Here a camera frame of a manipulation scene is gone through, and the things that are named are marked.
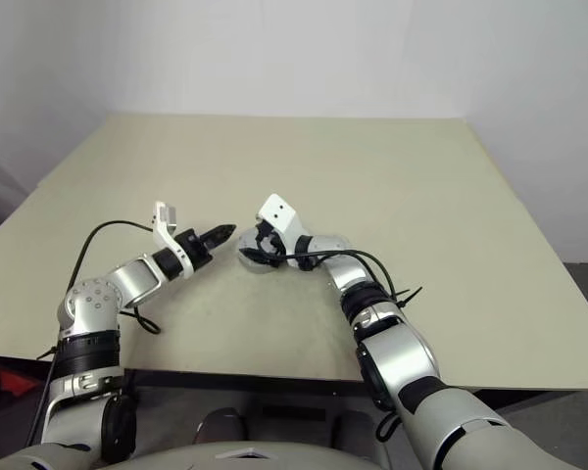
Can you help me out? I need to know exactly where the dark rounded shape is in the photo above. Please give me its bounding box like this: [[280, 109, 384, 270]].
[[195, 407, 249, 447]]

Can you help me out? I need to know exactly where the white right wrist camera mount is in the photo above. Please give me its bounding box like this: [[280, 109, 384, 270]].
[[255, 193, 303, 257]]

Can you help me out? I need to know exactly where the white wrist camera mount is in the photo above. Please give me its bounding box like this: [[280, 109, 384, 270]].
[[255, 193, 303, 257], [150, 200, 198, 280]]

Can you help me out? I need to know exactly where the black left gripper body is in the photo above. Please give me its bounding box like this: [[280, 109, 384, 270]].
[[175, 227, 216, 270]]

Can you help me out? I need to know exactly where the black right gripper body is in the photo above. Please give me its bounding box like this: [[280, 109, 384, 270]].
[[257, 229, 289, 269]]

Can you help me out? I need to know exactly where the black metal table frame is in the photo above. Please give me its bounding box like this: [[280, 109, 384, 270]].
[[121, 368, 477, 422]]

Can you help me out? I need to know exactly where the motor stator with copper windings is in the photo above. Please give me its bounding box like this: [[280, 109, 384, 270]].
[[237, 246, 282, 274]]

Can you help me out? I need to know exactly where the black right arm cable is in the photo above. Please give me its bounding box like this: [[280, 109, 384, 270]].
[[269, 248, 409, 315]]

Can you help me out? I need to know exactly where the grey robot torso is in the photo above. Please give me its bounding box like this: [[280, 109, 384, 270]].
[[0, 439, 389, 470]]

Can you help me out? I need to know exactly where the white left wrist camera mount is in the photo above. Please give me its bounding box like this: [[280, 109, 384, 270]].
[[150, 200, 198, 280]]

